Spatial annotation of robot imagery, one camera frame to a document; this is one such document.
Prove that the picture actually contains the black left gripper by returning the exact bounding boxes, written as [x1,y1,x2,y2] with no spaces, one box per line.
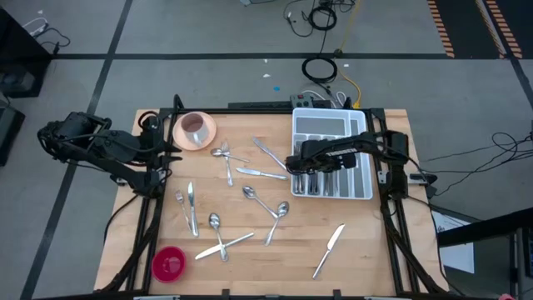
[135,129,185,169]

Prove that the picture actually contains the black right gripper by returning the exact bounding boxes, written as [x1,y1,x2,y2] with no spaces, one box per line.
[285,152,360,175]

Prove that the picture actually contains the silver fork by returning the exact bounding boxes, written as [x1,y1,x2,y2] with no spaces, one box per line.
[220,140,234,188]
[293,141,301,195]
[298,141,306,195]
[295,141,303,195]
[296,141,305,195]

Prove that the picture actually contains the peach round plate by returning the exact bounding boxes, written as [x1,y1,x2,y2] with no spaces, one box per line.
[172,111,218,152]

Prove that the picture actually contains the white mug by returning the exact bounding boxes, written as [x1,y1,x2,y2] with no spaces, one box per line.
[181,112,212,148]

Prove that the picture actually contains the white cutlery tray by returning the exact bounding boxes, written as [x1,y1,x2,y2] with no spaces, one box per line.
[290,107,375,201]

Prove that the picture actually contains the silver fork tines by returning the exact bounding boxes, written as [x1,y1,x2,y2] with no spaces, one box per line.
[174,189,195,233]

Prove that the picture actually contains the grey power strip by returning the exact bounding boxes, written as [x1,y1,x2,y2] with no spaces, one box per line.
[289,93,314,110]

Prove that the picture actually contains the red bowl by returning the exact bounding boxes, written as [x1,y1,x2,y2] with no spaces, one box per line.
[151,245,187,284]

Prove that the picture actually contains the white paper sheet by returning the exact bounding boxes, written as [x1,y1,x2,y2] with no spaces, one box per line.
[431,209,476,275]

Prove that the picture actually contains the black table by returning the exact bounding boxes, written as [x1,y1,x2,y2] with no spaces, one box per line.
[436,207,533,300]

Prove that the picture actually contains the black box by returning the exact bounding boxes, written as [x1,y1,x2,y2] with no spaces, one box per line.
[0,102,27,167]

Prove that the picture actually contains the black desk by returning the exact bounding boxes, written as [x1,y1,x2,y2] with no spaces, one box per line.
[0,7,53,99]

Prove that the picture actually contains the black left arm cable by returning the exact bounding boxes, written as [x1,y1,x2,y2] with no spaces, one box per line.
[138,110,162,131]

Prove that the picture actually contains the yellow cable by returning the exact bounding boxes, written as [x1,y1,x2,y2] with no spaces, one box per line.
[335,0,363,108]

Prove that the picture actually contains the coiled black cable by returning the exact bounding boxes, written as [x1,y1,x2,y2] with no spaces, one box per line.
[301,55,339,84]
[306,4,338,32]

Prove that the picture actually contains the black floor cable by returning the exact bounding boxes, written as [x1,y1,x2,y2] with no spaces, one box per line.
[39,27,72,55]
[418,131,533,197]

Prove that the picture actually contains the black cable with white plug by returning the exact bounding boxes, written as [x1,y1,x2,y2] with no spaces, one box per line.
[284,0,316,38]

